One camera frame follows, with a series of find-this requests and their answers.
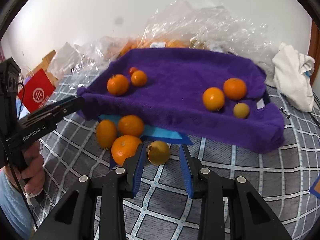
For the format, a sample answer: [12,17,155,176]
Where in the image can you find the oval orange mandarin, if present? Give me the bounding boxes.
[96,120,118,149]

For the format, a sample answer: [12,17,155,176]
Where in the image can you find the yellow-green fruit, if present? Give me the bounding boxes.
[233,102,250,119]
[147,140,170,165]

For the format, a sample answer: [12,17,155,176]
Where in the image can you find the large stemmed orange mandarin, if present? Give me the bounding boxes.
[107,74,129,96]

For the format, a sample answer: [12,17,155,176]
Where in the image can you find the small red tomato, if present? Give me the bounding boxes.
[129,67,138,75]

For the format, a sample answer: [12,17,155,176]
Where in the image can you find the orange kumquat front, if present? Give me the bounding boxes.
[131,70,148,87]

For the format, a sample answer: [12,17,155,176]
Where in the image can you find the person's left hand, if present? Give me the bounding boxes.
[1,141,45,198]

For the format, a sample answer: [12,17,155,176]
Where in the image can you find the red paper shopping bag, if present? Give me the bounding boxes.
[18,69,55,113]

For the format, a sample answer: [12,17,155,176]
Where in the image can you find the light blue left sleeve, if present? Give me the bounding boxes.
[1,171,33,239]

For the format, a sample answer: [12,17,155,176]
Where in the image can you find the small clear plastic bag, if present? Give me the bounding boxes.
[47,36,129,79]

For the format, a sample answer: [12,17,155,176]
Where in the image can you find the purple towel covered tray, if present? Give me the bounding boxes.
[77,48,285,154]

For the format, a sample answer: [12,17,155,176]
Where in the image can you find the white crumpled towel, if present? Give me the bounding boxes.
[272,43,315,112]

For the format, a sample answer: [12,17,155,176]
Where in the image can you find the bagged oranges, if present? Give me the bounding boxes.
[120,38,208,55]

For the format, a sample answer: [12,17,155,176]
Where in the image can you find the large clear plastic bag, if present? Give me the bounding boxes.
[129,0,273,64]

